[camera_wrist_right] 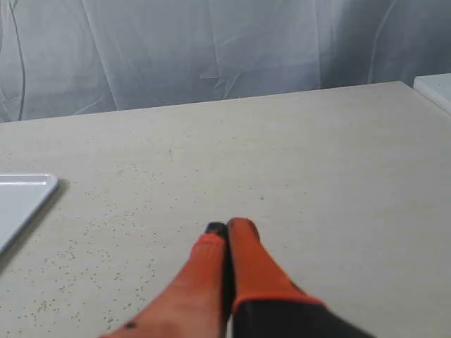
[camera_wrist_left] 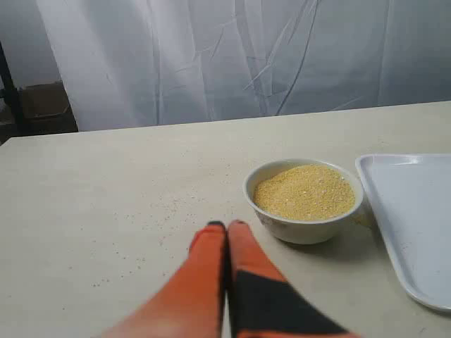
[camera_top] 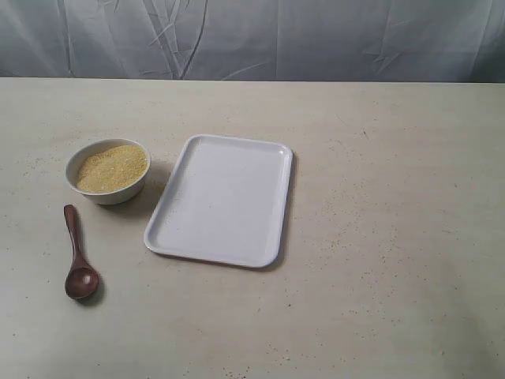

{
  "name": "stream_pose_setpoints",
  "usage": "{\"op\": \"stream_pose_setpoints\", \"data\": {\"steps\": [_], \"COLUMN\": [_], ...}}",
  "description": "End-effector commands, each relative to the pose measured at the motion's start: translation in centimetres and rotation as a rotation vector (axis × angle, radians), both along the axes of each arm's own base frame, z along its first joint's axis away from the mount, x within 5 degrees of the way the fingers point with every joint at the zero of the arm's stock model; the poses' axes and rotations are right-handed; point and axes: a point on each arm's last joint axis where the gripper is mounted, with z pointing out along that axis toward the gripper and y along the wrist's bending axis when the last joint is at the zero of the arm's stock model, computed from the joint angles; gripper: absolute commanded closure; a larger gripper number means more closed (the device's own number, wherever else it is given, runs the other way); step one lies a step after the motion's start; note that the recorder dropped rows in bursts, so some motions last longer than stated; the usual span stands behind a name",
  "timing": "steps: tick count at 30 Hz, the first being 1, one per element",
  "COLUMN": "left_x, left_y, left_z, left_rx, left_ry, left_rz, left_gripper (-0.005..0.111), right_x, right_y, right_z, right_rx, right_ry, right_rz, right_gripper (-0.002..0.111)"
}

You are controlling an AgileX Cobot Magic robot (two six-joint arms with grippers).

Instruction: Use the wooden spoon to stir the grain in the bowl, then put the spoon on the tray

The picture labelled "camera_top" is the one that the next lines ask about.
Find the yellow millet grains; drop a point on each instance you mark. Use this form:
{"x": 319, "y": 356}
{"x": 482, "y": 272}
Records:
{"x": 112, "y": 170}

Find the brown wooden spoon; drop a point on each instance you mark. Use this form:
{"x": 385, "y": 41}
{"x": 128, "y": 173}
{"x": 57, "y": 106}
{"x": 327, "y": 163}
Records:
{"x": 82, "y": 280}

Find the white ceramic bowl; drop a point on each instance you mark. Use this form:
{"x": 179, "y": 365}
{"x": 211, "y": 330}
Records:
{"x": 111, "y": 198}

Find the white rectangular plastic tray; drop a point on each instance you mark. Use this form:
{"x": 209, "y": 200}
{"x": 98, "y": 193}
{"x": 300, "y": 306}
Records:
{"x": 224, "y": 202}

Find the grey fabric backdrop curtain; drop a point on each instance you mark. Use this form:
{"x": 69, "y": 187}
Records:
{"x": 441, "y": 41}

